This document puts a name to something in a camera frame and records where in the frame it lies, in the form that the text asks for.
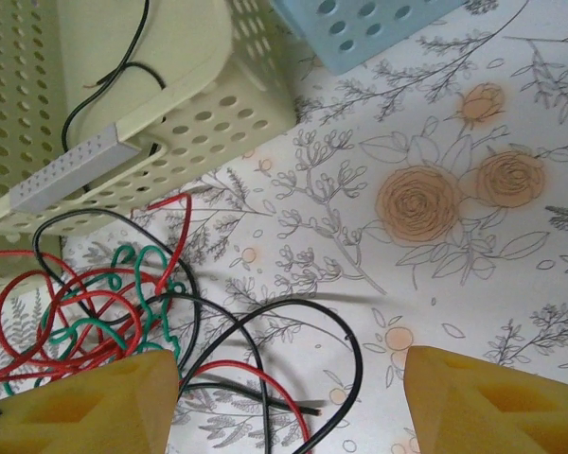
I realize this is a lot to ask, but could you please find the cream perforated plastic basket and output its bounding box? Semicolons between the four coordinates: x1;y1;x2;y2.
0;0;297;313

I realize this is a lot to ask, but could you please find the thin black cable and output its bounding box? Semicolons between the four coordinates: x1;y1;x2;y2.
155;291;272;454
32;207;204;379
177;298;364;454
61;0;168;195

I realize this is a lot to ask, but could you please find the green cable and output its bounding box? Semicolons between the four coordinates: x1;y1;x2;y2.
2;243;188;396

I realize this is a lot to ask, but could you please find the red cable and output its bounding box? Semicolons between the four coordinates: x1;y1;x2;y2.
177;359;326;444
131;192;194;297
0;250;171;384

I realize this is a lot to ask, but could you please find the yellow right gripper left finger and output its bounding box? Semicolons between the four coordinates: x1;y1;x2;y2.
0;348;180;454

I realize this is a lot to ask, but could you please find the floral tablecloth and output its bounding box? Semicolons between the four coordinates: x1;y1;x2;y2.
0;0;568;454

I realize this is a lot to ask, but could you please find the light blue perforated plastic basket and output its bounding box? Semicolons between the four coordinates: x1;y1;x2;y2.
269;0;470;76

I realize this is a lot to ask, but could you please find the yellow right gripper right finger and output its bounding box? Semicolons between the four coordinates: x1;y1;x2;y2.
403;345;568;454

